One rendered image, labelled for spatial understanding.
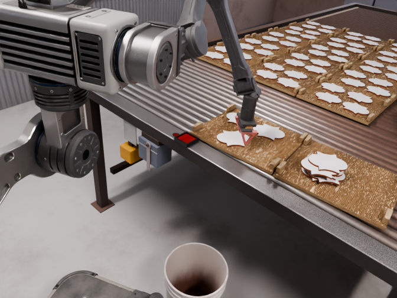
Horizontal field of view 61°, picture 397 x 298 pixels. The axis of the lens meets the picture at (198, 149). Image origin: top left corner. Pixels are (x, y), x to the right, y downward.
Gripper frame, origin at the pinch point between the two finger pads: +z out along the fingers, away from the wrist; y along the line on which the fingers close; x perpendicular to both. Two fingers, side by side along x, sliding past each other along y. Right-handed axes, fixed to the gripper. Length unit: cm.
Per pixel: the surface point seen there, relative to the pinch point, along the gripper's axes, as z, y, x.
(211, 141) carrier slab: 1.6, -1.3, 13.9
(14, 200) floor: 95, 64, 134
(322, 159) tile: -3.3, -21.5, -26.0
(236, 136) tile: 0.8, 1.4, 2.6
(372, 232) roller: 4, -52, -32
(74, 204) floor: 95, 59, 93
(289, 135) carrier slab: 1.7, 3.7, -22.5
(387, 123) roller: 4, 20, -82
